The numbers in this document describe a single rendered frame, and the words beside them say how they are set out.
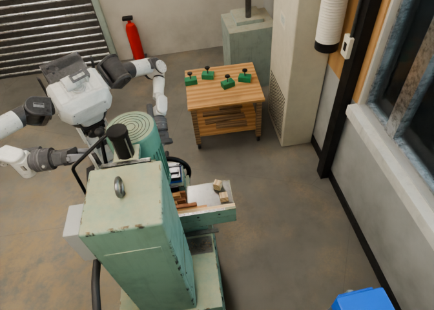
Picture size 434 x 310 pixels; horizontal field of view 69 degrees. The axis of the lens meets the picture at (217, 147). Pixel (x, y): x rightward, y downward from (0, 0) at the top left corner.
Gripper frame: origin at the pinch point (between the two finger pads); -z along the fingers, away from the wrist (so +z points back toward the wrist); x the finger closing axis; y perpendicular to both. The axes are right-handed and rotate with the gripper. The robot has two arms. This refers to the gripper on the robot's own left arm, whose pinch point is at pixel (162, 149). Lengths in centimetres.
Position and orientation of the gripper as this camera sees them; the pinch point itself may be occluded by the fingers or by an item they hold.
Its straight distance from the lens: 181.8
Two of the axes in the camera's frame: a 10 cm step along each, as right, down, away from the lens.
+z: -1.5, -9.6, 2.2
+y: 1.8, -2.4, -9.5
